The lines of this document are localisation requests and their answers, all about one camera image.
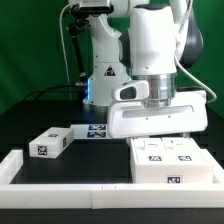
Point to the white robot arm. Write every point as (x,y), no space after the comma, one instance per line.
(138,47)

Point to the white cabinet top block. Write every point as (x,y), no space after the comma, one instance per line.
(51,143)

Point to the white U-shaped fence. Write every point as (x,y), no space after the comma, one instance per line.
(102,196)

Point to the white flat base plate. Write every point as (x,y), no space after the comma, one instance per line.
(90,131)

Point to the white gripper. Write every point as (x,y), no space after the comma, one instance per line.
(187,113)

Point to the white cabinet body box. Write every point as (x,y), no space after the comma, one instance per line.
(170,173)

